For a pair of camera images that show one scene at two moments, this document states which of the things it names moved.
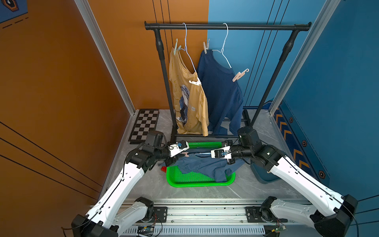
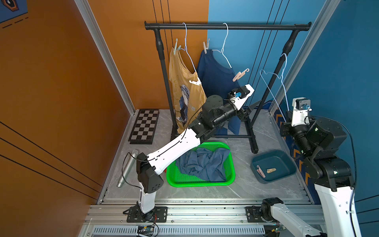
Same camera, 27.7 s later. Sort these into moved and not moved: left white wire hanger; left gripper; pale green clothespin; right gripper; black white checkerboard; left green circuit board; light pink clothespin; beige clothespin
Moved: left gripper; right gripper
Not moved: black white checkerboard; pale green clothespin; light pink clothespin; left white wire hanger; left green circuit board; beige clothespin
